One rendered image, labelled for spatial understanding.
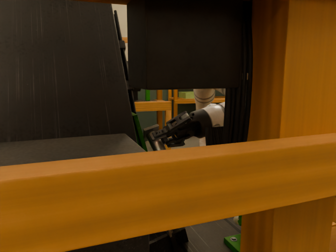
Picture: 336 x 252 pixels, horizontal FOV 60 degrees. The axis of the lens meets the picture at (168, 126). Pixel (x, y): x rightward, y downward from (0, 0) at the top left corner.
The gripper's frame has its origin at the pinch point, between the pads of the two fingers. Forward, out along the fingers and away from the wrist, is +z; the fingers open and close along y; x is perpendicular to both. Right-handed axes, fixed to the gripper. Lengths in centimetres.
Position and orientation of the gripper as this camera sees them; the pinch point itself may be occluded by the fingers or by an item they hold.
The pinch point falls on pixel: (157, 138)
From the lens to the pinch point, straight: 74.6
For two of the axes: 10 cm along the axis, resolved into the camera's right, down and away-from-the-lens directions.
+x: 4.2, 7.6, -4.9
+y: 0.7, -5.7, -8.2
